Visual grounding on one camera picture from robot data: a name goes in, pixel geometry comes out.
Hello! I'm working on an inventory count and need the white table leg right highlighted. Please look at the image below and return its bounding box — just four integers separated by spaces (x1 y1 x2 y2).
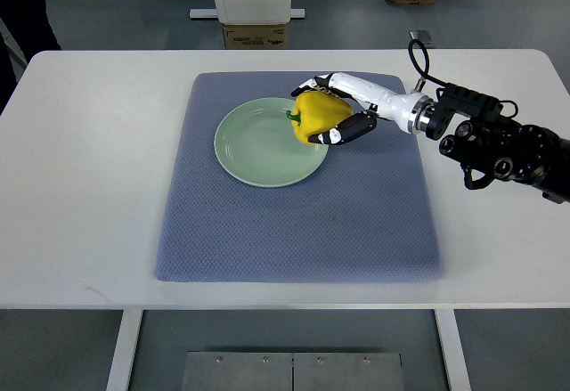
435 309 472 391

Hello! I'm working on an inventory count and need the blue quilted mat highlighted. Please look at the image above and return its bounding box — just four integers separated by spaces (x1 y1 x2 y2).
155 71 444 283

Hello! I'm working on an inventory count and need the person in dark trousers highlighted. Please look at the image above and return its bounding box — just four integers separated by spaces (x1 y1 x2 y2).
0 0 62 87

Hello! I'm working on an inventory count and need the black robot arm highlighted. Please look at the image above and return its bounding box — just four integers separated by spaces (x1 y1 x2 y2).
408 39 569 204

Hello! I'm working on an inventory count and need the grey metal base plate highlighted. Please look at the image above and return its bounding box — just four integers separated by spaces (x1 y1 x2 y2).
182 352 404 391

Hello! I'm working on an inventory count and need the white table leg left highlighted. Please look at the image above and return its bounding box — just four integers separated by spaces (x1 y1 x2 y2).
106 309 143 391

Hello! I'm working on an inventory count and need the small grey floor plate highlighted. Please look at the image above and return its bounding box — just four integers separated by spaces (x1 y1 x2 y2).
409 30 434 46

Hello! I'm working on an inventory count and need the light green plate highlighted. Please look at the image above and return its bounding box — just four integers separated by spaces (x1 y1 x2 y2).
214 97 328 188

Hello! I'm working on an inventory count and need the white table leg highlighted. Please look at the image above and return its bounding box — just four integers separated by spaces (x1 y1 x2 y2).
106 309 143 391
435 309 472 391

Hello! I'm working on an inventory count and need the yellow bell pepper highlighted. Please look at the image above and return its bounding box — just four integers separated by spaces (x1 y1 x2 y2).
286 91 354 144

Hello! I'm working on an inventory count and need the cardboard box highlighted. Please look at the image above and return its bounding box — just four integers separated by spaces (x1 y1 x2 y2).
223 24 289 50

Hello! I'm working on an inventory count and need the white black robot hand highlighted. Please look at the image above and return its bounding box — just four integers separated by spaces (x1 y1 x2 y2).
292 72 435 145

